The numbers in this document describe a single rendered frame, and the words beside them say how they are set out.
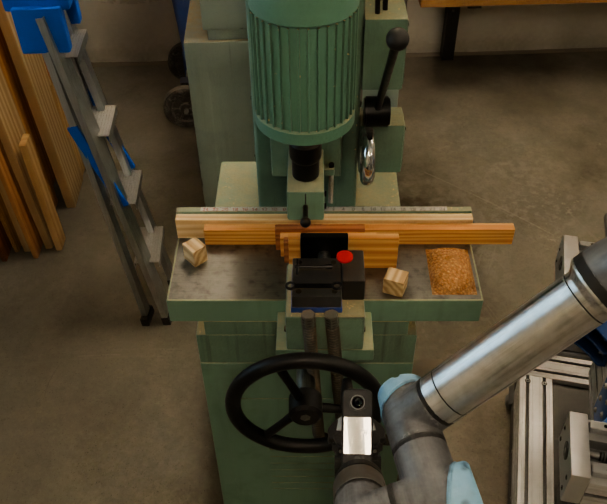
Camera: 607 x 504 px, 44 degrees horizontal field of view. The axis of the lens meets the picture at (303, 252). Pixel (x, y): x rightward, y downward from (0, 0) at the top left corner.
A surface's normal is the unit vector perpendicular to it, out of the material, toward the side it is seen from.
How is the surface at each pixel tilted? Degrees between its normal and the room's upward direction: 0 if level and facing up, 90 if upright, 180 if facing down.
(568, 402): 0
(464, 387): 61
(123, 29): 90
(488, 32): 90
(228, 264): 0
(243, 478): 90
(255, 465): 90
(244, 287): 0
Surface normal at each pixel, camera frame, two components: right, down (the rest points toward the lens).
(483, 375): -0.39, 0.19
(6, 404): -0.01, -0.73
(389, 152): -0.01, 0.69
